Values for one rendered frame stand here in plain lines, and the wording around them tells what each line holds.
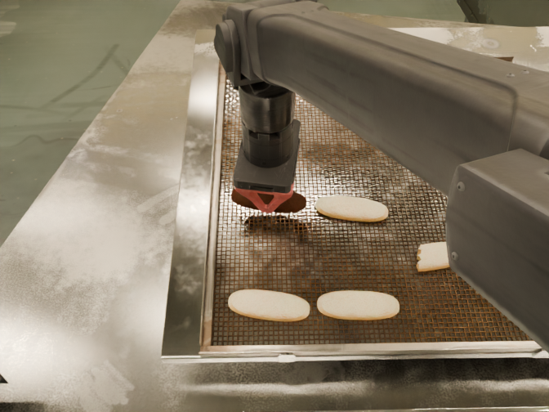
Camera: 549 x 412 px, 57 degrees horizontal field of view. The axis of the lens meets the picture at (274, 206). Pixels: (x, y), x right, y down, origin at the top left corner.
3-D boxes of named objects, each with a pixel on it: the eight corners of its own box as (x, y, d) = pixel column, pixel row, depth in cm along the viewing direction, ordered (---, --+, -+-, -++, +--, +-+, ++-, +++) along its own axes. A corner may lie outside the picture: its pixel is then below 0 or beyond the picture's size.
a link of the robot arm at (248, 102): (247, 96, 47) (305, 82, 48) (225, 51, 51) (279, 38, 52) (251, 146, 53) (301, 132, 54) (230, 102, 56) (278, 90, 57)
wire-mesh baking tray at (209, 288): (199, 357, 59) (198, 353, 57) (219, 65, 87) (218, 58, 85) (628, 351, 59) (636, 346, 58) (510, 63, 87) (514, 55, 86)
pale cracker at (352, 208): (314, 217, 69) (314, 212, 68) (316, 194, 71) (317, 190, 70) (387, 226, 68) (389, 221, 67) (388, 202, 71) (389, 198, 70)
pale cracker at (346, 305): (317, 320, 61) (318, 316, 60) (316, 290, 63) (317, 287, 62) (400, 321, 61) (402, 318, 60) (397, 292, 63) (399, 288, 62)
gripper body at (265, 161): (233, 190, 57) (228, 146, 51) (248, 125, 63) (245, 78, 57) (290, 196, 57) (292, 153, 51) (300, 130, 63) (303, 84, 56)
